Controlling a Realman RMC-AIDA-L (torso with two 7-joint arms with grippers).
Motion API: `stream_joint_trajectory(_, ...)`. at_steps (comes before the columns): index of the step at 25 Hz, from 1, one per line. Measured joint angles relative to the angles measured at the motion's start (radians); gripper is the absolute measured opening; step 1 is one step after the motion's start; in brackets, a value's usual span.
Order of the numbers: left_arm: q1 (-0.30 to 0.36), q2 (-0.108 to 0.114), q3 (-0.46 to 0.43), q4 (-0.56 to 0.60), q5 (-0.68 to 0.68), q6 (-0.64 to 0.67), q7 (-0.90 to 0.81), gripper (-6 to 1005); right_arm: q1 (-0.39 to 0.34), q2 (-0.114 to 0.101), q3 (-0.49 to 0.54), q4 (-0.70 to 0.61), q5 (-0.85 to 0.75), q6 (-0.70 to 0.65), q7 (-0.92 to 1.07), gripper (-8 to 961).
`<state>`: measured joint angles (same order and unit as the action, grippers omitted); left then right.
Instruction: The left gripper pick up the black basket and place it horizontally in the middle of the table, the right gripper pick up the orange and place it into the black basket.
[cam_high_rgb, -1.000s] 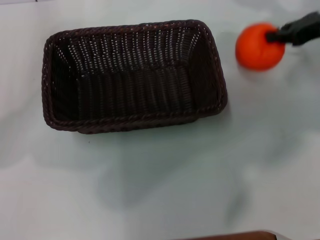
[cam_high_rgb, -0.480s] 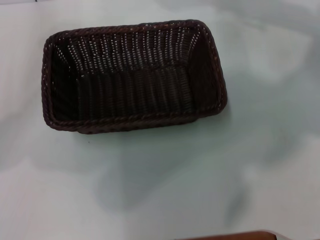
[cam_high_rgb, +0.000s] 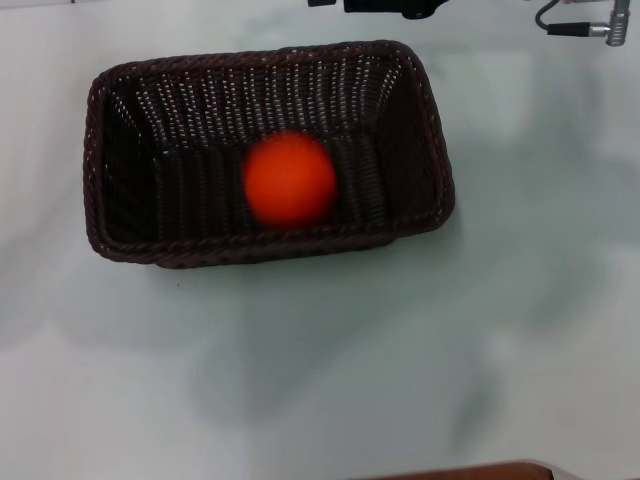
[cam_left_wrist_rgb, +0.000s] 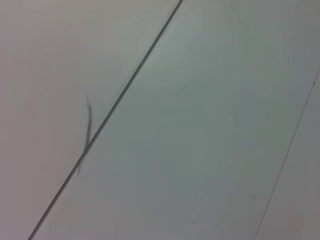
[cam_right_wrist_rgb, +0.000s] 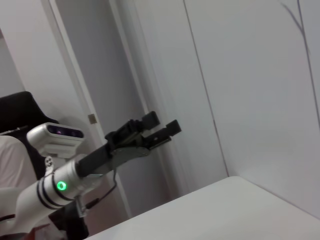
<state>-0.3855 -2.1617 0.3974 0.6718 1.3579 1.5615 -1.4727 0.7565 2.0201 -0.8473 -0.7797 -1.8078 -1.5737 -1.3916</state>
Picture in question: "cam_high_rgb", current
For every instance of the orange ball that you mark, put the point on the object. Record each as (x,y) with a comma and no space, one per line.
(290,180)

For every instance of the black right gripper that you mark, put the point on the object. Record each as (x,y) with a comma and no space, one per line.
(390,6)

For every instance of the dark brown woven basket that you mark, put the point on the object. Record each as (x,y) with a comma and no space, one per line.
(175,125)

